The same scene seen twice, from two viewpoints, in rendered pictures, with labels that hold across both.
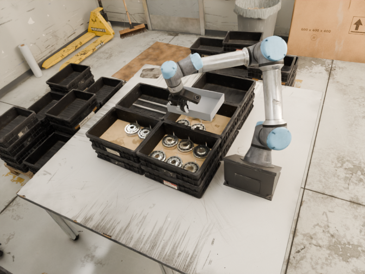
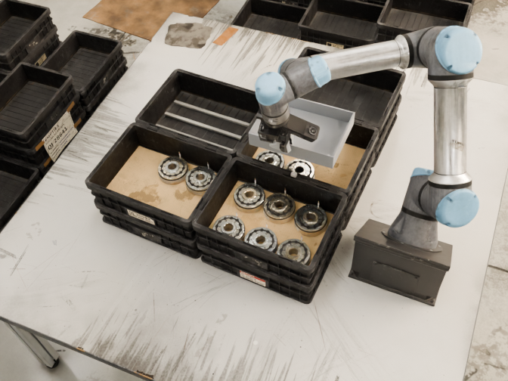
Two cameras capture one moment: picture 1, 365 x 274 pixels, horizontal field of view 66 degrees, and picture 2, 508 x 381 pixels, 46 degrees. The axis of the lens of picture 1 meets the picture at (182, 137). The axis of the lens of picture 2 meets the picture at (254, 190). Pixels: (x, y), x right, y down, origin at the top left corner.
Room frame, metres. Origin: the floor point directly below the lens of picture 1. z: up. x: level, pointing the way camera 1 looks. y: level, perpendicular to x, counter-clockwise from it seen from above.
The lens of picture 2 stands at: (0.06, 0.19, 2.42)
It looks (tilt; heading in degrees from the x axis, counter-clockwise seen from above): 53 degrees down; 354
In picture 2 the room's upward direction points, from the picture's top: 5 degrees counter-clockwise
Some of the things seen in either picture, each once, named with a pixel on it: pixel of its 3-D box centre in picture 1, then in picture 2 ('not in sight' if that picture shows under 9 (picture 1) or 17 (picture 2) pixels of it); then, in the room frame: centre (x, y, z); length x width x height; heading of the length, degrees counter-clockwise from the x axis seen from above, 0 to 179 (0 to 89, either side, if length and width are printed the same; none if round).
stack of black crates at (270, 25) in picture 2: not in sight; (272, 35); (2.76, -0.29, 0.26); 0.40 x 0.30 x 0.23; 57
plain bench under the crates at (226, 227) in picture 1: (188, 169); (269, 234); (1.39, 0.00, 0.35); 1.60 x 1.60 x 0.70; 57
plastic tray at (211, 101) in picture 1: (195, 102); (302, 128); (1.29, -0.11, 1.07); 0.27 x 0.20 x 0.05; 56
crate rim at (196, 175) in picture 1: (178, 146); (270, 211); (1.11, 0.03, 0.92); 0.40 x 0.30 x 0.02; 54
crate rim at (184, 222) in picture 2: (124, 128); (159, 171); (1.34, 0.35, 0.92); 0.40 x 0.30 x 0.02; 54
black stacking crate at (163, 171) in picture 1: (179, 152); (271, 221); (1.11, 0.03, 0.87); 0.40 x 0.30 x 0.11; 54
